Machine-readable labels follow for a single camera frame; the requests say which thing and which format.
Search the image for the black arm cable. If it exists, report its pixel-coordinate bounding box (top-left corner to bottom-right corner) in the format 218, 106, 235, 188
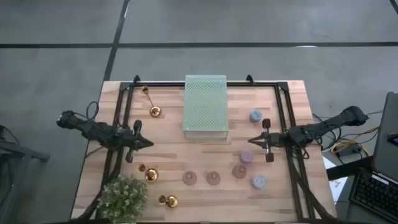
292, 123, 341, 160
85, 100, 101, 126

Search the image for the green perforated box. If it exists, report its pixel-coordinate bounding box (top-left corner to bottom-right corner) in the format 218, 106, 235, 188
182, 74, 230, 141

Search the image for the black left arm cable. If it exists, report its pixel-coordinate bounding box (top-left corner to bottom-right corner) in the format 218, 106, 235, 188
85, 100, 101, 126

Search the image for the medium gold candlestick holder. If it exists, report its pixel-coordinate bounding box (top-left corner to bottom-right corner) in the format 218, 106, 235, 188
137, 163, 160, 184

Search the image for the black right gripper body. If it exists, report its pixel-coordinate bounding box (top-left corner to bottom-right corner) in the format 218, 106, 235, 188
262, 118, 289, 164

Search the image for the purple patterned candle tin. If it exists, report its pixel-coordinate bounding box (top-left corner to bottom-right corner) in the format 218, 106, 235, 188
239, 149, 254, 165

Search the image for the short gold candlestick holder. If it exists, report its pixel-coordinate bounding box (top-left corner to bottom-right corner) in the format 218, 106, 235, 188
157, 194, 180, 210

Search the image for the yellow cable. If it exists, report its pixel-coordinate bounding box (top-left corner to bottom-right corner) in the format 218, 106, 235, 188
331, 126, 382, 156

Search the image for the lavender floral candle tin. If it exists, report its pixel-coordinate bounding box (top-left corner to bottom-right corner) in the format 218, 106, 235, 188
251, 175, 267, 190

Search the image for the grey metal furniture frame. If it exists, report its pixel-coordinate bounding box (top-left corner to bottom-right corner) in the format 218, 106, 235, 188
0, 124, 50, 224

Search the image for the black keyboard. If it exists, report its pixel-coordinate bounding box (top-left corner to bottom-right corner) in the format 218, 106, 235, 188
348, 167, 398, 223

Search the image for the blue-grey patterned candle tin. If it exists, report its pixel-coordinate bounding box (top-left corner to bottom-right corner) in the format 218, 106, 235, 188
249, 108, 263, 123

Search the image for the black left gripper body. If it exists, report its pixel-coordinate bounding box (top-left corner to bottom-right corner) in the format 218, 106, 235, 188
117, 119, 143, 164

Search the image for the white paper sheet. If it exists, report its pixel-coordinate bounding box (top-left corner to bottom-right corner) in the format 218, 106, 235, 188
322, 155, 349, 203

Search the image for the tall gold candlestick holder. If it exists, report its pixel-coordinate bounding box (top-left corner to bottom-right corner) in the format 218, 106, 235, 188
141, 85, 163, 119

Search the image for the black desk bar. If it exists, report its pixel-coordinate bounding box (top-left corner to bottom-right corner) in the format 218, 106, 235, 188
326, 155, 374, 181

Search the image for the pink ribbed glass candle holder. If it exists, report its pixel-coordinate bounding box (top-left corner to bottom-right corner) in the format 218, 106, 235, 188
206, 170, 221, 187
231, 164, 248, 180
182, 170, 198, 187

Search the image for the black metal table frame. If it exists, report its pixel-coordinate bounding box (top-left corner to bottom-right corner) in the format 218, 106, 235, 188
74, 74, 338, 223

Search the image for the potted green white-flowered plant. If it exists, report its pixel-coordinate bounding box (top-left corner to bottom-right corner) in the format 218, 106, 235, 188
96, 174, 149, 224

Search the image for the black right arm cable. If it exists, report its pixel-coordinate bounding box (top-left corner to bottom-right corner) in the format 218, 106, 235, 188
292, 123, 341, 160

